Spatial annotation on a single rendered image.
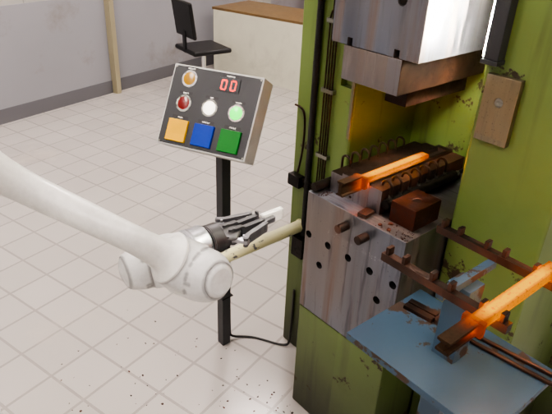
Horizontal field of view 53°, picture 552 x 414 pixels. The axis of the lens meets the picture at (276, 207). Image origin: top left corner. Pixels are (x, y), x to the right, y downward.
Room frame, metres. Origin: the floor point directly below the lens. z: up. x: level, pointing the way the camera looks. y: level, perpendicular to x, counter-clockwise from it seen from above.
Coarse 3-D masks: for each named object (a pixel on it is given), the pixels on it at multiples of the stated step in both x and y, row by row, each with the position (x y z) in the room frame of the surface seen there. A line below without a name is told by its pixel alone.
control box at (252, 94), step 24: (216, 72) 1.83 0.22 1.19; (168, 96) 1.85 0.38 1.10; (192, 96) 1.82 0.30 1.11; (216, 96) 1.79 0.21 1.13; (240, 96) 1.76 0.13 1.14; (264, 96) 1.77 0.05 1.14; (168, 120) 1.80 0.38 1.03; (192, 120) 1.77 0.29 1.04; (216, 120) 1.75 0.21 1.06; (240, 120) 1.72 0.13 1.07; (168, 144) 1.76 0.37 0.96; (216, 144) 1.70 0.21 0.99; (240, 144) 1.68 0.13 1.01
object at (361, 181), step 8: (400, 160) 1.60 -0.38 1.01; (408, 160) 1.61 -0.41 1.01; (416, 160) 1.62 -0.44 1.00; (376, 168) 1.53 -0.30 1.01; (384, 168) 1.54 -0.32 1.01; (392, 168) 1.54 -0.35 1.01; (352, 176) 1.45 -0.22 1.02; (360, 176) 1.45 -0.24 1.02; (368, 176) 1.48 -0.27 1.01; (376, 176) 1.49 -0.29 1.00; (344, 184) 1.40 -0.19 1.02; (352, 184) 1.43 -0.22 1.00; (360, 184) 1.46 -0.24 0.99; (344, 192) 1.41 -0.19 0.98; (352, 192) 1.43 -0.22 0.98
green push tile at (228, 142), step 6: (222, 132) 1.71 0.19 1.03; (228, 132) 1.70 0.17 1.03; (234, 132) 1.70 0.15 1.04; (240, 132) 1.69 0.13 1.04; (222, 138) 1.70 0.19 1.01; (228, 138) 1.69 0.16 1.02; (234, 138) 1.69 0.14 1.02; (240, 138) 1.68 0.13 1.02; (222, 144) 1.69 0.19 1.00; (228, 144) 1.68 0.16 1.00; (234, 144) 1.68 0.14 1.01; (222, 150) 1.68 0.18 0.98; (228, 150) 1.67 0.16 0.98; (234, 150) 1.66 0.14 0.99
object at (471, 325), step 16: (544, 272) 0.99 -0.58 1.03; (512, 288) 0.93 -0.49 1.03; (528, 288) 0.93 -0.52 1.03; (496, 304) 0.87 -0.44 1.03; (512, 304) 0.88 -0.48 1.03; (464, 320) 0.81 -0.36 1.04; (480, 320) 0.81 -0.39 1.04; (448, 336) 0.77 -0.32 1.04; (464, 336) 0.78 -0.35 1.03; (480, 336) 0.80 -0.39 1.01; (448, 352) 0.75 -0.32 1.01
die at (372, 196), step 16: (416, 144) 1.82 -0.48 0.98; (368, 160) 1.66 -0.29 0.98; (384, 160) 1.64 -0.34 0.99; (448, 160) 1.66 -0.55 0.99; (336, 176) 1.55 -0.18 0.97; (384, 176) 1.50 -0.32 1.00; (400, 176) 1.52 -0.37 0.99; (416, 176) 1.53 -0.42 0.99; (432, 176) 1.58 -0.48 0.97; (336, 192) 1.54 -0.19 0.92; (368, 192) 1.45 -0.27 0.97; (384, 192) 1.42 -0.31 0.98
